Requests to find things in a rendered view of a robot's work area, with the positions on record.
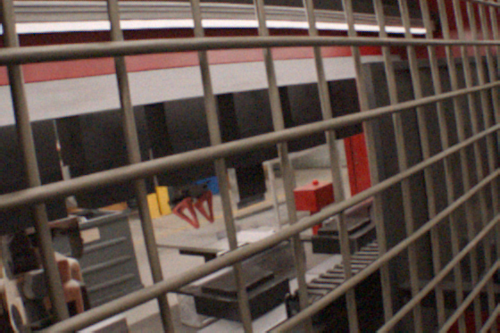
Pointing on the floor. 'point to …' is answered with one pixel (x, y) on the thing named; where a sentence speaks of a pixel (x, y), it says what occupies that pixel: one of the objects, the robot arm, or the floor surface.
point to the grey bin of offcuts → (104, 254)
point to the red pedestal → (314, 199)
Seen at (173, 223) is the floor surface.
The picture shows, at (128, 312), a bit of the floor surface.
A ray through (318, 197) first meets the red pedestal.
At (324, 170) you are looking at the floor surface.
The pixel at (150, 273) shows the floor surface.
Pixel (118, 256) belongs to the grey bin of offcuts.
